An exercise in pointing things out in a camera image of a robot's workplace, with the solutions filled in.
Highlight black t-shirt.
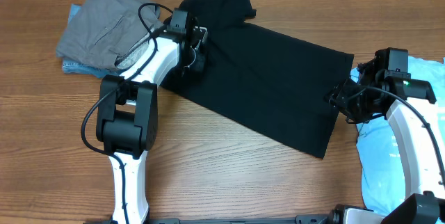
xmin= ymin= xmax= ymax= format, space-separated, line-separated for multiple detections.
xmin=162 ymin=0 xmax=353 ymax=158

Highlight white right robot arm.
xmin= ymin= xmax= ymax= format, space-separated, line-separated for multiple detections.
xmin=325 ymin=48 xmax=444 ymax=223

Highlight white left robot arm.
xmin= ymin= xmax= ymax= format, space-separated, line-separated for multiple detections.
xmin=93 ymin=8 xmax=207 ymax=223

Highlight grey folded shorts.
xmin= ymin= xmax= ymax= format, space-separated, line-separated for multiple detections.
xmin=56 ymin=0 xmax=163 ymax=70

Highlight blue denim folded garment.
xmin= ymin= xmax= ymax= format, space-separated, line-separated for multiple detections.
xmin=62 ymin=3 xmax=122 ymax=79

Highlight light blue t-shirt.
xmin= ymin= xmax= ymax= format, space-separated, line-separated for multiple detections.
xmin=356 ymin=56 xmax=444 ymax=216

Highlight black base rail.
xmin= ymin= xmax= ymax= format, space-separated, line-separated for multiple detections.
xmin=146 ymin=214 xmax=328 ymax=224

